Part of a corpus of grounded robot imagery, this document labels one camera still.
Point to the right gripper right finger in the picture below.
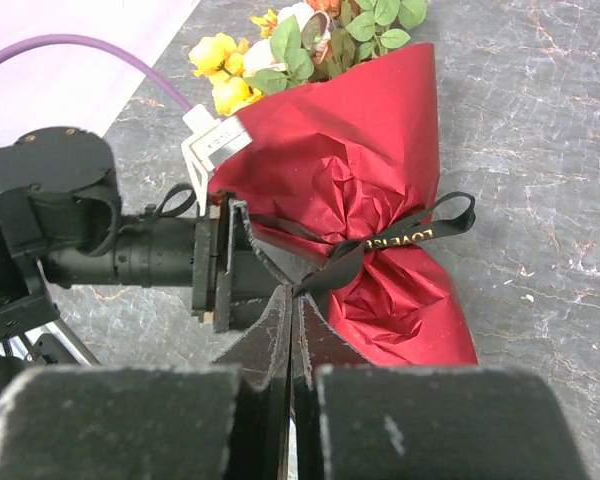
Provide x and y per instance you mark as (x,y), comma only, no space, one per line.
(313,343)

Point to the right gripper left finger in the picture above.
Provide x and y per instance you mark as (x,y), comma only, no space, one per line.
(259,436)

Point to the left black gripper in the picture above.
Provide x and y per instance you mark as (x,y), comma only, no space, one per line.
(226,225)

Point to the flower bouquet red paper wrap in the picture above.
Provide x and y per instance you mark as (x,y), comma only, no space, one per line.
(342,112)

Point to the black ribbon gold lettering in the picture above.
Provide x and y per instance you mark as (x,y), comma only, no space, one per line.
(346,258)

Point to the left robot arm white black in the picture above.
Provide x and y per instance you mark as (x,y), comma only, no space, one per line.
(61,223)

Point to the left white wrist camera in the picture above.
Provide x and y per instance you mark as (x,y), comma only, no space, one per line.
(212,142)

